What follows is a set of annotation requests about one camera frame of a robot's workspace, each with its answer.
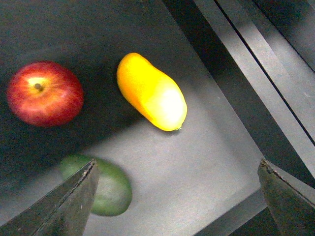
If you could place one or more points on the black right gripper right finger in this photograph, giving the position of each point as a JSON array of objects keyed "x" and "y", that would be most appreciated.
[{"x": 290, "y": 201}]

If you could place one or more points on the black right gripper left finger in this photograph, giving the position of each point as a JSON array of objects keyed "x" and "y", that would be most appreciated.
[{"x": 62, "y": 212}]

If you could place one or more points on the green avocado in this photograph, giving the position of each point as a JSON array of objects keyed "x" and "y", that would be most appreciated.
[{"x": 114, "y": 192}]

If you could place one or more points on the red apple near mango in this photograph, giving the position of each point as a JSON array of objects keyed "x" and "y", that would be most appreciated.
[{"x": 45, "y": 94}]

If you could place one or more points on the yellow mango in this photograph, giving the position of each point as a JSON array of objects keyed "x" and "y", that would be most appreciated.
[{"x": 151, "y": 92}]

